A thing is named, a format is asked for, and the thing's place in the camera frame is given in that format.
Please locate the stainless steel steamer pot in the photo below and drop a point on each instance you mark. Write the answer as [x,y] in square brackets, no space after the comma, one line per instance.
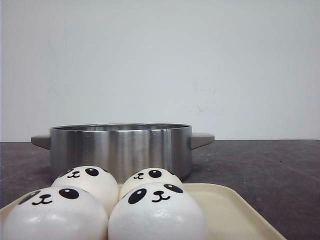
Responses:
[123,148]

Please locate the panda bun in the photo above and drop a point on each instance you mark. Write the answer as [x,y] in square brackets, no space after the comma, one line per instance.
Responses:
[157,211]
[56,213]
[149,175]
[95,180]

